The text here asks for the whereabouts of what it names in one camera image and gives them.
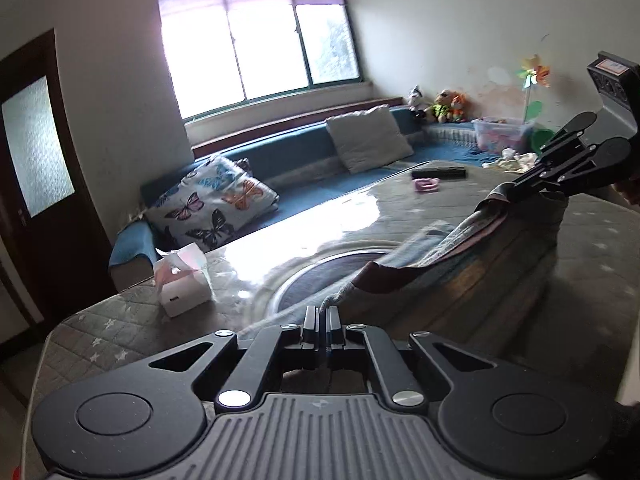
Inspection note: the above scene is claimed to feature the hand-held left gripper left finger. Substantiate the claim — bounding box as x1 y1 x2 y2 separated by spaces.
144 306 321 411

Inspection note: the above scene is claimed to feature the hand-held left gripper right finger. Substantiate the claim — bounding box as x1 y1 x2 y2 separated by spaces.
324 306 497 409

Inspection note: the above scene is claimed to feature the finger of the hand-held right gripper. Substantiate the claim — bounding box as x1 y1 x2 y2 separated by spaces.
509 116 584 189
516 146 602 199

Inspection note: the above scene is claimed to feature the grey and maroon garment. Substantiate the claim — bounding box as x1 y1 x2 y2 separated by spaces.
320 180 572 361

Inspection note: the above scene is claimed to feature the crumpled white cloth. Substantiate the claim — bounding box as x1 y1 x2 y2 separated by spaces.
481 147 540 171

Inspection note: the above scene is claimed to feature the clear plastic storage box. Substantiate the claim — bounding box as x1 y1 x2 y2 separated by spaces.
472 116 535 154

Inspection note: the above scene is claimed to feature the colourful pinwheel toy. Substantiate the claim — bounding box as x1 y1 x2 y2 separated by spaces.
517 54 551 125

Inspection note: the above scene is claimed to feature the orange plush toy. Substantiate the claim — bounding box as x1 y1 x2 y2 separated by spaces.
449 93 472 123

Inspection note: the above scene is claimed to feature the black remote control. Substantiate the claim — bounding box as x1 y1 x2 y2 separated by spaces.
411 165 467 180

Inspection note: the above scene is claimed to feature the yellow and green plush toy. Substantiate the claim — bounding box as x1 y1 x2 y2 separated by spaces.
425 89 455 124

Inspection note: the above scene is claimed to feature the white and pink tissue box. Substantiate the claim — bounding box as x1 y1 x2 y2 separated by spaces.
154 242 214 319

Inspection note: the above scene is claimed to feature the black and white plush toy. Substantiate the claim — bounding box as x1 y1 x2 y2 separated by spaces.
407 85 430 113

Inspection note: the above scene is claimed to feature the blue sofa bench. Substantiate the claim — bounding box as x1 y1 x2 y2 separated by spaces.
109 105 501 281

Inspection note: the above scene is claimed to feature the butterfly print pillow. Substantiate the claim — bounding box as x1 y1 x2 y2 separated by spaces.
144 155 280 252

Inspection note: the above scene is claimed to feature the plain grey pillow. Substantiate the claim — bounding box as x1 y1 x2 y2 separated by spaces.
325 104 415 175

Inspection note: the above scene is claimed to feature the large window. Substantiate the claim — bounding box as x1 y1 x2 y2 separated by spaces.
158 0 362 121

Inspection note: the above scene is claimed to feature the dark wooden door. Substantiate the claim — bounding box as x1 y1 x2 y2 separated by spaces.
0 28 117 356

